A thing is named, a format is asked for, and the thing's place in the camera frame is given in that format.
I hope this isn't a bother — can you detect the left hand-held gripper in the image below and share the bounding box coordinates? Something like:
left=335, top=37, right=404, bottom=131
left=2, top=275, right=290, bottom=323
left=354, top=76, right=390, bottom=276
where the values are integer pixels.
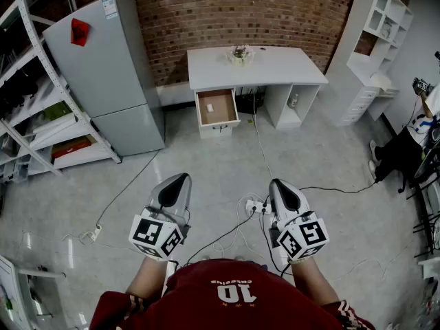
left=128, top=172, right=193, bottom=263

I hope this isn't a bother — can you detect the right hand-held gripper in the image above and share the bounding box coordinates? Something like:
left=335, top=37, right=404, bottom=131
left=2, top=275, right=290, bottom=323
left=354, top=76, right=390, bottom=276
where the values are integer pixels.
left=267, top=178, right=331, bottom=266

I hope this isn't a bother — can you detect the wooden drawer with white front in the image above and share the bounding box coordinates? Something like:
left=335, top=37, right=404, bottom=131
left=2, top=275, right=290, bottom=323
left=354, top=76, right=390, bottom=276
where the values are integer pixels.
left=195, top=87, right=241, bottom=130

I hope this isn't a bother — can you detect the person's right forearm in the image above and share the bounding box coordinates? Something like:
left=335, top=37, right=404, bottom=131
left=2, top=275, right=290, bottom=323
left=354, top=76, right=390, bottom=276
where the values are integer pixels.
left=290, top=256, right=340, bottom=305

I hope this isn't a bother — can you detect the person's left forearm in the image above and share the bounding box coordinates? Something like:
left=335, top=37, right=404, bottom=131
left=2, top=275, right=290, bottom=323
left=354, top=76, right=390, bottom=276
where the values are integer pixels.
left=125, top=256, right=169, bottom=300

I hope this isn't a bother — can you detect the white power strip with plugs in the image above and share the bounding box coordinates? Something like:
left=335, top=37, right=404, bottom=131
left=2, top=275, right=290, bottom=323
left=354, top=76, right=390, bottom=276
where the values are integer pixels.
left=245, top=199, right=273, bottom=215

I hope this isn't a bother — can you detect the person's red jersey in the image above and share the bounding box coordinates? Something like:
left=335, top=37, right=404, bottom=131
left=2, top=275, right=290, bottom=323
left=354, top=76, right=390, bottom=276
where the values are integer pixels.
left=89, top=258, right=377, bottom=330

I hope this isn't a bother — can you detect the flat red box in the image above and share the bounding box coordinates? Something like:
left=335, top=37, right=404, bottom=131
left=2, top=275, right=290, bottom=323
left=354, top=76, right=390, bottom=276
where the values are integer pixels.
left=51, top=138, right=93, bottom=160

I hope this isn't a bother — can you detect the black box under desk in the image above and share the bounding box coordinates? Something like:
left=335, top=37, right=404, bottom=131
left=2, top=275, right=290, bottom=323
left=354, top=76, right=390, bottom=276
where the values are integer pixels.
left=236, top=86, right=267, bottom=116

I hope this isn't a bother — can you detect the white paper roll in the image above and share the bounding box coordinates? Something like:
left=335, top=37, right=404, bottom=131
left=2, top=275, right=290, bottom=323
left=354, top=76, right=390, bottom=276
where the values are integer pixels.
left=29, top=113, right=87, bottom=148

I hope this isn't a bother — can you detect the grey refrigerator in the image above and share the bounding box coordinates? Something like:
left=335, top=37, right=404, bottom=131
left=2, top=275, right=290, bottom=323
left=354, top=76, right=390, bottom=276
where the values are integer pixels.
left=41, top=0, right=166, bottom=157

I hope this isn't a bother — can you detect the green packet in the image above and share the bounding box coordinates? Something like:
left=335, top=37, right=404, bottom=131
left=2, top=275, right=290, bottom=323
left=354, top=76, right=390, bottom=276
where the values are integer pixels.
left=43, top=100, right=74, bottom=120

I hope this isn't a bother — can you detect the white shelf cabinet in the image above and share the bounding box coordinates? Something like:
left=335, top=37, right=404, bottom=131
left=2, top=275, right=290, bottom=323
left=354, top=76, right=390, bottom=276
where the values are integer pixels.
left=324, top=0, right=413, bottom=127

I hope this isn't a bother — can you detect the white flower pot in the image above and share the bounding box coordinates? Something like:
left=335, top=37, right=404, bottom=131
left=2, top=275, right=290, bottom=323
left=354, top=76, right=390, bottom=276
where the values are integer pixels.
left=225, top=45, right=256, bottom=67

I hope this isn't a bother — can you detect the white desk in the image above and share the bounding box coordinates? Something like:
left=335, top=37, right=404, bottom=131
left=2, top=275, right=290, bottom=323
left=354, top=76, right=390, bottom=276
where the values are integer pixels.
left=186, top=45, right=329, bottom=140

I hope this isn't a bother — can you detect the white metal shelf rack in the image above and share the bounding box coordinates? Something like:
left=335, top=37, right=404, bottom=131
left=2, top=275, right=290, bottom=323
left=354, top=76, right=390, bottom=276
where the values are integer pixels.
left=0, top=0, right=122, bottom=185

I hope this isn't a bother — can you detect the red paper decoration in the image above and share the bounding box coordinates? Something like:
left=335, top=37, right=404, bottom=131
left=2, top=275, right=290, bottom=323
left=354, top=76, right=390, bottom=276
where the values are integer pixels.
left=70, top=17, right=90, bottom=47

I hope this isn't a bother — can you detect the blue white label sticker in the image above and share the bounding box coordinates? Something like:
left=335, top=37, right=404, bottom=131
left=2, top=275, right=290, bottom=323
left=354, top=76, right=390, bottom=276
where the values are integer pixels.
left=101, top=0, right=118, bottom=20

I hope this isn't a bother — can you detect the thin black cable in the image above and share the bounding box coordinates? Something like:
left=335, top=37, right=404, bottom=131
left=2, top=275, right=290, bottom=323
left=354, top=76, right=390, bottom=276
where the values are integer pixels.
left=96, top=149, right=162, bottom=227

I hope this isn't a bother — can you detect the long black floor cable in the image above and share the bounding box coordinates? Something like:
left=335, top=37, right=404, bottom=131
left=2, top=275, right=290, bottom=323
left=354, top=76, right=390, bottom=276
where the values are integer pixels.
left=298, top=179, right=379, bottom=195

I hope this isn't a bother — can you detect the white cable from desk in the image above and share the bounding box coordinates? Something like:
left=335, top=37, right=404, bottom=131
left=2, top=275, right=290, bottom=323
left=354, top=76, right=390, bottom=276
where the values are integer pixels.
left=252, top=91, right=274, bottom=182

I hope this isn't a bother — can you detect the black metal chair frame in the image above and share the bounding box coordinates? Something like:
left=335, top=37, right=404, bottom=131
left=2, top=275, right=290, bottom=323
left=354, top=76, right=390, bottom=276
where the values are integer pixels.
left=397, top=163, right=440, bottom=258

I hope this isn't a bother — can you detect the white metal frame table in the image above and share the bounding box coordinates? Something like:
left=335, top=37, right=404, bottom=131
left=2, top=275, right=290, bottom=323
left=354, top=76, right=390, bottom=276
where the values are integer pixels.
left=0, top=254, right=67, bottom=330

